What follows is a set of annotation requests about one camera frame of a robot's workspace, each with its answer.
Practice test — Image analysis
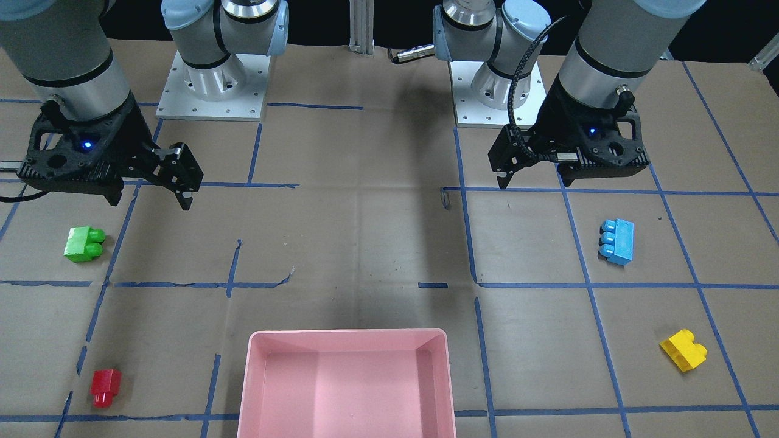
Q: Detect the blue toy block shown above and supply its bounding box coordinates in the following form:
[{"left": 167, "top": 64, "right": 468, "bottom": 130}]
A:
[{"left": 599, "top": 218, "right": 634, "bottom": 266}]

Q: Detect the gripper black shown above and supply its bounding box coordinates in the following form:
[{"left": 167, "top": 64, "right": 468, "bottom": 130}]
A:
[
  {"left": 16, "top": 93, "right": 204, "bottom": 211},
  {"left": 489, "top": 78, "right": 651, "bottom": 190}
]

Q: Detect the black braided cable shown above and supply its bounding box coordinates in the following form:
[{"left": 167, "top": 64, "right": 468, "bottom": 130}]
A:
[{"left": 509, "top": 15, "right": 569, "bottom": 164}]

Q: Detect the green toy block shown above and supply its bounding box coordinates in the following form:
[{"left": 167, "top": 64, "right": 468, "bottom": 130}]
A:
[{"left": 63, "top": 226, "right": 106, "bottom": 262}]

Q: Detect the pink plastic box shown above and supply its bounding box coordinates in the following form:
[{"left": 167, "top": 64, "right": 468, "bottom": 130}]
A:
[{"left": 237, "top": 328, "right": 457, "bottom": 437}]

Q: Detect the yellow toy block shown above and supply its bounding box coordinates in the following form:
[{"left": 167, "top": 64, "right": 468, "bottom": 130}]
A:
[{"left": 659, "top": 329, "right": 708, "bottom": 372}]

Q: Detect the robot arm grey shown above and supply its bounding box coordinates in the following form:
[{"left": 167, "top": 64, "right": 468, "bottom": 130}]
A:
[
  {"left": 432, "top": 1, "right": 704, "bottom": 189},
  {"left": 1, "top": 1, "right": 289, "bottom": 210}
]

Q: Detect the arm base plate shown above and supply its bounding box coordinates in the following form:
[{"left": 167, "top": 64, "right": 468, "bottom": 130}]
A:
[
  {"left": 449, "top": 61, "right": 546, "bottom": 128},
  {"left": 156, "top": 54, "right": 274, "bottom": 122}
]

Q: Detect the aluminium frame post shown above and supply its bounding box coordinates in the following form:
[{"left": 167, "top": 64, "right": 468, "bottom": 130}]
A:
[{"left": 348, "top": 0, "right": 375, "bottom": 58}]

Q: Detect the red toy block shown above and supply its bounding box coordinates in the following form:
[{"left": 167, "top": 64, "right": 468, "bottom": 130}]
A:
[{"left": 90, "top": 369, "right": 122, "bottom": 409}]

